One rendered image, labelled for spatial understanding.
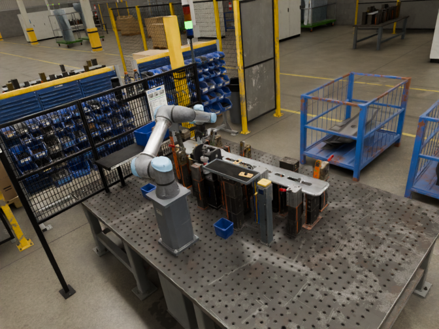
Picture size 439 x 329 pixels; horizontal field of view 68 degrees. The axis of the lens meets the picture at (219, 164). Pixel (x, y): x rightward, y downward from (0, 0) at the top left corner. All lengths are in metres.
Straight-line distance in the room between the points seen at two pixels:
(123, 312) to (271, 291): 1.42
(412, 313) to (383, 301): 0.94
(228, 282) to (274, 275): 0.27
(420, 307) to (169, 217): 1.94
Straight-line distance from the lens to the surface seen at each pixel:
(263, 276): 2.01
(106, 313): 3.02
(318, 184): 2.22
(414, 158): 3.72
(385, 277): 2.10
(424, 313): 2.94
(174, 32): 3.30
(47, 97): 4.04
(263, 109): 5.82
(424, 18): 13.96
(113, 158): 2.88
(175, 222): 2.09
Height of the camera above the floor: 2.19
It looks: 28 degrees down
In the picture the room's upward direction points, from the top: 7 degrees counter-clockwise
